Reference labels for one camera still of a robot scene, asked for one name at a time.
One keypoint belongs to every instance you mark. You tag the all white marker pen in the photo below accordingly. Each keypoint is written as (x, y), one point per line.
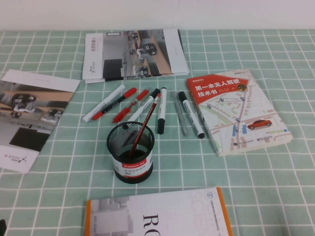
(103, 104)

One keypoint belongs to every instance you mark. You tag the clear grey pen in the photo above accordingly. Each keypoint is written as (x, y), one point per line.
(179, 113)

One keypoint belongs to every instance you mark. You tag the red gel pen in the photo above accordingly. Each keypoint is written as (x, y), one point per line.
(141, 94)

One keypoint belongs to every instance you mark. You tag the black mesh pen holder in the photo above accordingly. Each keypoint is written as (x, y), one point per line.
(133, 172)

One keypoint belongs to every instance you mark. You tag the red pencil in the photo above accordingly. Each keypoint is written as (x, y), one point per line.
(147, 115)

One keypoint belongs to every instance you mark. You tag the white marker black cap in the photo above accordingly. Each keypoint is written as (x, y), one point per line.
(190, 113)
(143, 105)
(162, 108)

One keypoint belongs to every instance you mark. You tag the red and black marker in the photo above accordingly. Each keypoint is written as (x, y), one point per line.
(129, 92)

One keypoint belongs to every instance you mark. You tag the AgileX office photo brochure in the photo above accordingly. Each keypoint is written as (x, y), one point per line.
(186, 66)
(137, 54)
(37, 103)

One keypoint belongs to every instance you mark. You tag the red white driving book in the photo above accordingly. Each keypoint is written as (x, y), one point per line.
(233, 110)

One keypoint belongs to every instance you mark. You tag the white orange robotics book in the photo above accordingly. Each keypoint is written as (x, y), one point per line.
(160, 216)

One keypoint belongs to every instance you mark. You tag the green checked tablecloth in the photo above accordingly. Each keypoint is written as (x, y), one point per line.
(246, 184)

